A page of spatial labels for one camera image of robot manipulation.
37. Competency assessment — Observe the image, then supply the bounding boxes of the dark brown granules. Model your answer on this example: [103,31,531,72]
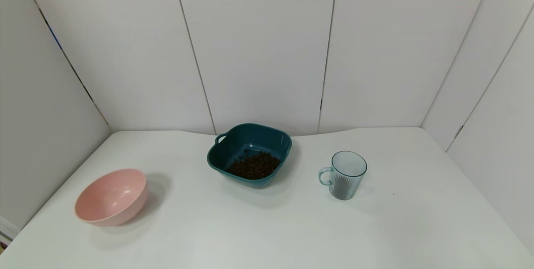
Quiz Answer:
[225,151,282,180]

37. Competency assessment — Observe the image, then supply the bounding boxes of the translucent blue ribbed plastic cup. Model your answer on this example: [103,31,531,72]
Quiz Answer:
[319,151,368,201]

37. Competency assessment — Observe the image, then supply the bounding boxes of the pink round bowl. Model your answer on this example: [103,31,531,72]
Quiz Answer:
[75,168,149,227]

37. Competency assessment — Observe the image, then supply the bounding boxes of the teal square plastic basin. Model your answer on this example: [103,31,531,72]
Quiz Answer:
[207,123,292,189]

